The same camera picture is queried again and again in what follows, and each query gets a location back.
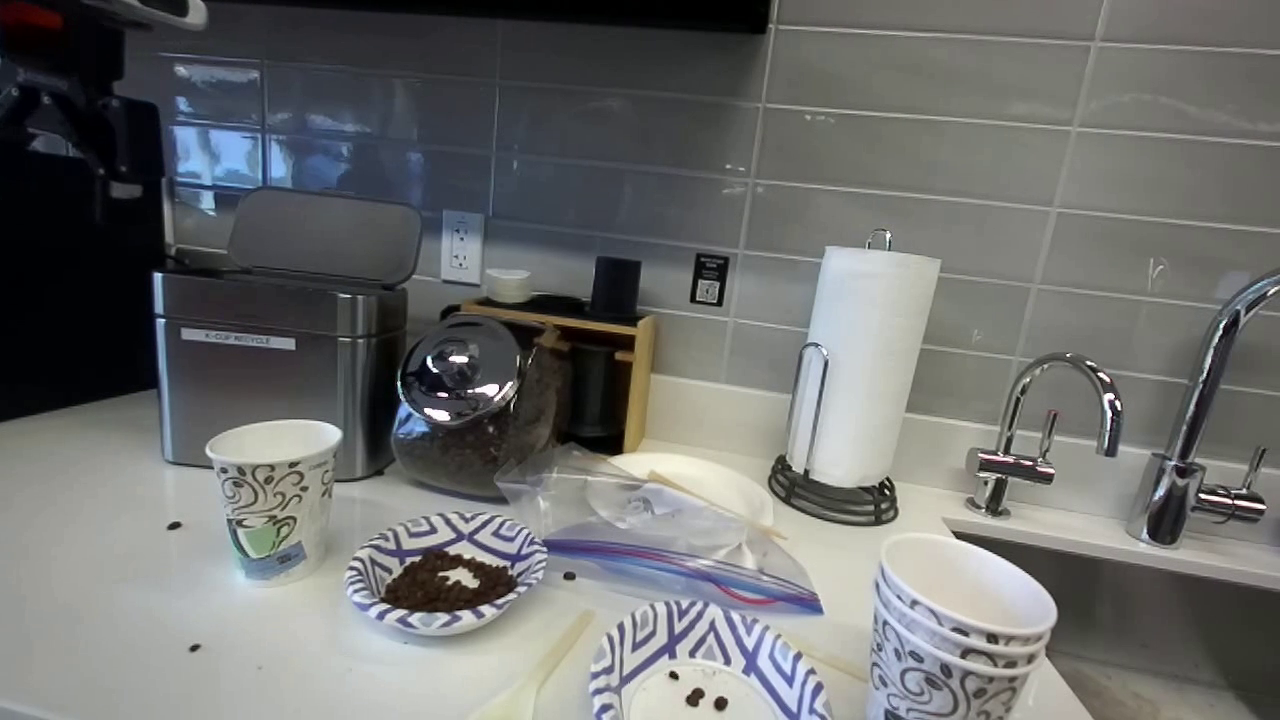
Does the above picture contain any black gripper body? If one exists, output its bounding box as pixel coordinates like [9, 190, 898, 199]
[0, 30, 114, 204]

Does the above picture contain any stainless steel lidded bin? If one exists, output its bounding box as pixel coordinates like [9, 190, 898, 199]
[149, 186, 427, 486]

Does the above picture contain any small white box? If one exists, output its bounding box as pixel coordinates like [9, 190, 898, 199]
[482, 263, 538, 309]

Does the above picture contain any black overhead cabinet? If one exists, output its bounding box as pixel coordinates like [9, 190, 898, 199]
[212, 0, 778, 36]

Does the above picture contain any glass coffee bean jar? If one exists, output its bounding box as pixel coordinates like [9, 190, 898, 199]
[386, 310, 574, 503]

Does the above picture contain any blue patterned paper bowl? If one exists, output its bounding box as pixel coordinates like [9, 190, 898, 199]
[342, 507, 554, 639]

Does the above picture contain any black canister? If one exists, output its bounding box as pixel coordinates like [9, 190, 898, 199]
[590, 253, 643, 329]

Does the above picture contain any coffee grounds pile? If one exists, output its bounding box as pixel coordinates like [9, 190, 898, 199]
[379, 547, 520, 616]

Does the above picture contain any wooden pod rack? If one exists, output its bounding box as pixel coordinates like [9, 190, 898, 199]
[458, 294, 661, 457]

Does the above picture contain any clear plastic zip bag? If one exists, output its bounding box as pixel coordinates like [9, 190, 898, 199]
[511, 452, 829, 616]

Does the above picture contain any blue patterned paper plate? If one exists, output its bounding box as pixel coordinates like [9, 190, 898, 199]
[583, 594, 835, 720]

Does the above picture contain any white paper towel roll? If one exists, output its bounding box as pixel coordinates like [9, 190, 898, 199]
[784, 241, 945, 491]

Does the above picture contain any small chrome faucet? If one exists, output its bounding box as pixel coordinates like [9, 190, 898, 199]
[965, 349, 1129, 521]

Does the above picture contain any tall chrome faucet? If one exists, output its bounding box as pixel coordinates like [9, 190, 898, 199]
[1129, 263, 1280, 547]

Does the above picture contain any stainless steel sink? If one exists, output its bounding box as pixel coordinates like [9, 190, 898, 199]
[945, 436, 1280, 720]

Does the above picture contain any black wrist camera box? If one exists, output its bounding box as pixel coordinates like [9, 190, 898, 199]
[93, 93, 174, 263]

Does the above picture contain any white wall outlet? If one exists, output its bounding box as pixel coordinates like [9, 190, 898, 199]
[436, 209, 490, 288]

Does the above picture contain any black wall plate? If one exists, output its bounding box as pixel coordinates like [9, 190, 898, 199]
[690, 247, 732, 310]

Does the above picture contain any black wire towel holder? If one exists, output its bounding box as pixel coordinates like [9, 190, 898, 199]
[763, 229, 904, 527]

